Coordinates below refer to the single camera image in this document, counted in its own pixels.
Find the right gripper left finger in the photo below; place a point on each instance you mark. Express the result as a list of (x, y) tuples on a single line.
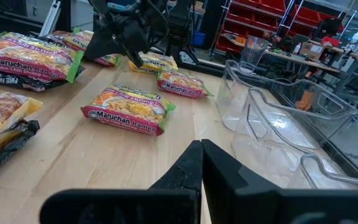
[(172, 205)]

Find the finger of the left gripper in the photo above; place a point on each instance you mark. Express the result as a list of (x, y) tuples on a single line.
[(132, 54), (104, 46)]

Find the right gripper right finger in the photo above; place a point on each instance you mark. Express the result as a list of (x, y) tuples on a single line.
[(244, 202)]

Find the lime chili shrimp ramen pack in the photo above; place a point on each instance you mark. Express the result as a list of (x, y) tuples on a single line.
[(182, 84), (26, 59), (73, 40), (129, 109)]

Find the yellow chicken ramen pack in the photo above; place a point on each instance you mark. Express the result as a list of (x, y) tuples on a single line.
[(157, 62), (2, 109)]

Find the silver aluminium profile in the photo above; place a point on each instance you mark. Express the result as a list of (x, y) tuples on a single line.
[(50, 18)]

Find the blue storage bin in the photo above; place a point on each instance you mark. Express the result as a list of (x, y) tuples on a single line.
[(198, 38)]

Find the black fire noodle pack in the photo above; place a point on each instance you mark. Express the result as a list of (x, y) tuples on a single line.
[(2, 146), (17, 81)]

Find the red bin storage shelf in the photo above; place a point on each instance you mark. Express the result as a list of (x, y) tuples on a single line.
[(244, 18)]

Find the clear plastic cup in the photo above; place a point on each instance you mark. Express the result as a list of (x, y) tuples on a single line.
[(253, 53)]

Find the wooden workbench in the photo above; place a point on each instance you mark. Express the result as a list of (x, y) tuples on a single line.
[(291, 59)]

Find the cardboard box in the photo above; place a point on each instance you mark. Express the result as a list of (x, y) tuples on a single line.
[(312, 50)]

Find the grey metal mounting bracket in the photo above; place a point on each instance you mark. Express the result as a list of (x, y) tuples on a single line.
[(187, 58)]

